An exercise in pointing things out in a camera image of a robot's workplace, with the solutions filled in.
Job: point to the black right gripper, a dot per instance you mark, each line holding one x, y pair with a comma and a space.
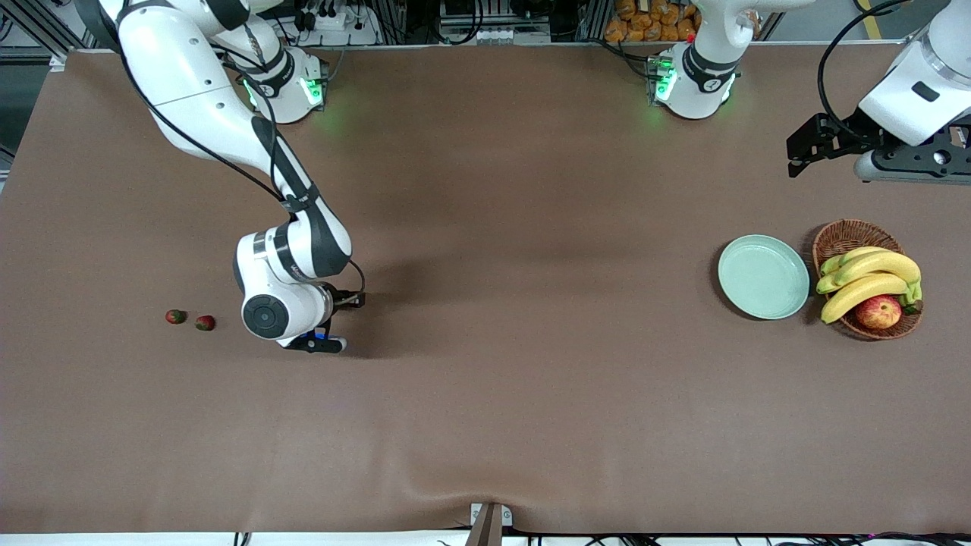
339, 299

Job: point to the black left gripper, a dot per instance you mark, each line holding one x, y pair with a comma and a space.
856, 130

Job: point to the red green strawberry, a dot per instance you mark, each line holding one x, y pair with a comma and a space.
205, 323
175, 316

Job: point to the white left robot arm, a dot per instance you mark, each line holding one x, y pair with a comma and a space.
698, 83

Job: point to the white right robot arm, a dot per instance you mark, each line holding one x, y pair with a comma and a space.
190, 91

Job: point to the pale green round plate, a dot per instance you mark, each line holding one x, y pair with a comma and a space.
764, 277

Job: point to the brown wicker basket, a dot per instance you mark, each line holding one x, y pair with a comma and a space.
846, 235

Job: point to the yellow banana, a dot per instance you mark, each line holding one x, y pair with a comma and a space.
880, 262
834, 262
861, 294

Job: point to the brown table mat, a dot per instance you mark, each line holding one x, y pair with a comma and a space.
485, 379

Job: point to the red yellow apple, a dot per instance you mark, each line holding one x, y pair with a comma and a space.
878, 312

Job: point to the orange pastry pile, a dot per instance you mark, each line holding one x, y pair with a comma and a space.
645, 26

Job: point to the white power strip with plugs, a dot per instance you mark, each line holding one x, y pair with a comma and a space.
334, 23

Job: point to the long white socket strip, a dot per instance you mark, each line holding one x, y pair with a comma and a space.
493, 35

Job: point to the white metal bracket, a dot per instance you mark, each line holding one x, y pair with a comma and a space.
476, 516

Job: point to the brown camera post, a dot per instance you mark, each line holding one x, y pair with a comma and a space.
487, 531

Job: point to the aluminium frame strut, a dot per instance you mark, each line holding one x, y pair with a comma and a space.
45, 30

